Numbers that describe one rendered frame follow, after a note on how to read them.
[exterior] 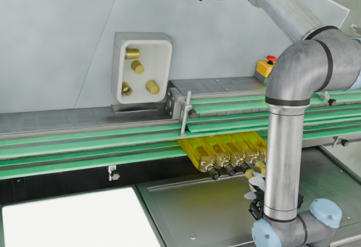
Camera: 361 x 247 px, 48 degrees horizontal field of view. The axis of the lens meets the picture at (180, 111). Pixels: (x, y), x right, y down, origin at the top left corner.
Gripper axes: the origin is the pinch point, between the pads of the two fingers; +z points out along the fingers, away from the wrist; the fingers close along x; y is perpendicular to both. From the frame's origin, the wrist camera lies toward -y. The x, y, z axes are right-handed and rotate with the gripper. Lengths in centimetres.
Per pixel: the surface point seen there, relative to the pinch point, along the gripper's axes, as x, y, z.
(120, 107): -6, 33, 41
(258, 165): -1.1, -4.6, 5.6
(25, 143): -3, 66, 28
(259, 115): -6.4, -18.4, 28.0
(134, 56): -27, 31, 38
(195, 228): 12.9, 20.5, -3.1
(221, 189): 12.8, 3.3, 11.4
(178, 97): -15.7, 17.3, 28.3
